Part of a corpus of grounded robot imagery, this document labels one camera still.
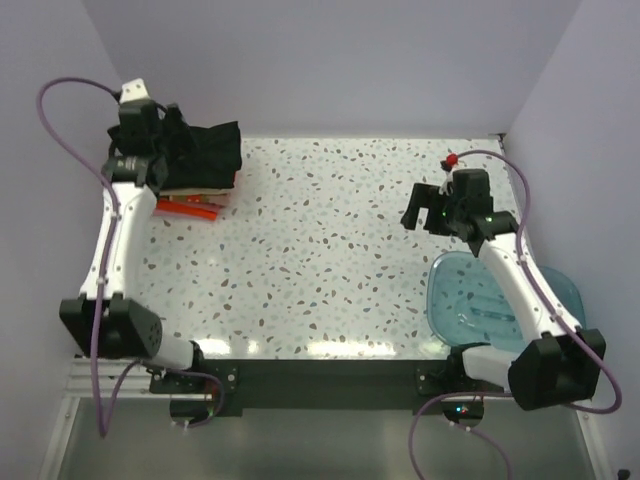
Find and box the black t shirt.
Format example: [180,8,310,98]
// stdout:
[101,121,242,195]

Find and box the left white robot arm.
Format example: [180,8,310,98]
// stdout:
[59,99,207,392]

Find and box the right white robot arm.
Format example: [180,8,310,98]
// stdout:
[401,169,606,411]

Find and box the folded beige t shirt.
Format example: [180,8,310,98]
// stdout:
[160,174,237,196]

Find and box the folded red orange t shirt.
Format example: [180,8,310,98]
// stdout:
[154,196,219,221]

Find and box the folded pink t shirt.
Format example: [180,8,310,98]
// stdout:
[161,172,237,210]

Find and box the blue transparent plastic bin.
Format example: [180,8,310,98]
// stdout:
[426,245,586,355]

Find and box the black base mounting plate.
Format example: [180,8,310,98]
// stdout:
[149,359,502,419]

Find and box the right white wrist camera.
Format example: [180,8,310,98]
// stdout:
[439,153,459,195]

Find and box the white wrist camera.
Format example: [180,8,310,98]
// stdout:
[119,78,151,105]
[439,153,459,195]

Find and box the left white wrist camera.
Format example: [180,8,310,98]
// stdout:
[119,78,151,105]

